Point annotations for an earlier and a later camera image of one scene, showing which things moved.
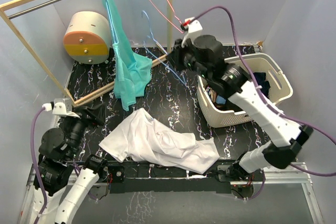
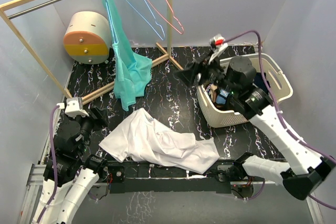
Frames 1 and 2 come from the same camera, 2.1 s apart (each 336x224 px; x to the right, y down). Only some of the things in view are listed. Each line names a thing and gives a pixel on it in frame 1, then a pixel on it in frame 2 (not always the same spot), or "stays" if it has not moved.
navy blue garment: x=260 y=77 stays
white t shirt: x=141 y=138 stays
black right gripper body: x=184 y=57 -> x=211 y=72
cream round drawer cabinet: x=87 y=37 stays
